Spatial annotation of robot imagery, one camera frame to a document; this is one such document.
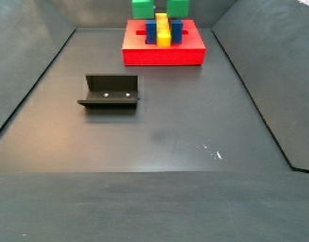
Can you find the blue post far right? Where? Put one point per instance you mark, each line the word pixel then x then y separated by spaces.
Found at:
pixel 150 31

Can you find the black fixture bracket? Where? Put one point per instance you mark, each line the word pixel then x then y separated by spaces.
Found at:
pixel 110 90

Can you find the yellow long bar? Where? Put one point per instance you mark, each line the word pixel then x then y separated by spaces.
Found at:
pixel 162 30

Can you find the blue post far left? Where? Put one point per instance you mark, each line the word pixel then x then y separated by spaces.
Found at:
pixel 176 25

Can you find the green stepped block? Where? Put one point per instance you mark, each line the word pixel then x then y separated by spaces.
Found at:
pixel 144 9

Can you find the red base board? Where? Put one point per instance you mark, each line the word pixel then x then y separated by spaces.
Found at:
pixel 140 54

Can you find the blue post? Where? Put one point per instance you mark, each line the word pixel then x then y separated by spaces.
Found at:
pixel 150 31
pixel 176 25

